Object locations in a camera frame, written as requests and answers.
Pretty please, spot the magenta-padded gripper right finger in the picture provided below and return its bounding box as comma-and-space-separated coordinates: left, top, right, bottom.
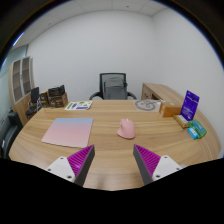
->
132, 143, 187, 187

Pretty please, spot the open black box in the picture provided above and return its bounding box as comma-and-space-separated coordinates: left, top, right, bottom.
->
47, 84, 66, 98

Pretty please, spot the small blue box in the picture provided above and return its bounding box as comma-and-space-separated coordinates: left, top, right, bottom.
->
186, 126, 200, 141

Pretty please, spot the white sticker sheet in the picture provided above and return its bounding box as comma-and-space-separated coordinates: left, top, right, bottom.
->
64, 100, 93, 111

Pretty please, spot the small tan box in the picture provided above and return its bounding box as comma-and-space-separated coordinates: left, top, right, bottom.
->
173, 114, 191, 129

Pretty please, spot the orange cardboard box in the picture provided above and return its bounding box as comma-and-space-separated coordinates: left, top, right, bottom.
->
159, 101, 183, 118

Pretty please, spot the small green box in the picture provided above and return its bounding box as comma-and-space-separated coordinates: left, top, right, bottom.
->
188, 119, 208, 139

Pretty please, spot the pink and blue mouse pad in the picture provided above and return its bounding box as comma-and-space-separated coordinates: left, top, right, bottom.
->
41, 117, 95, 149

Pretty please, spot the black mesh office chair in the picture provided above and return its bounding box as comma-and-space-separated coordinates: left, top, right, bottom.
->
88, 72, 138, 101

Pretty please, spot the purple card stand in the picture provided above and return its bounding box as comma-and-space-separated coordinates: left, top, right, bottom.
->
180, 89, 200, 122

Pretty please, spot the wooden side desk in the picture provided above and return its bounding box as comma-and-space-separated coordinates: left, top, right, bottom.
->
140, 82, 185, 108

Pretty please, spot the black leather armchair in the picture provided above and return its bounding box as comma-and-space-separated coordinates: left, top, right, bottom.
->
0, 111, 24, 159

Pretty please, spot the small dark brown box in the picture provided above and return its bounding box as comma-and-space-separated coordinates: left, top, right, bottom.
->
39, 90, 50, 108

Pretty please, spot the pink computer mouse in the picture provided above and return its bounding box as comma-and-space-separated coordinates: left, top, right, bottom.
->
116, 118, 137, 140

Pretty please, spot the wooden cabinet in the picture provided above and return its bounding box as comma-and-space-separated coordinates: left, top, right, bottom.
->
8, 55, 38, 126

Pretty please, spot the grey backpack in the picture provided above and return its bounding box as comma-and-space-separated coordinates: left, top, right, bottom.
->
103, 76, 128, 100

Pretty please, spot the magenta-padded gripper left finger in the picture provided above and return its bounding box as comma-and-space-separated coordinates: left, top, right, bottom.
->
45, 144, 96, 187

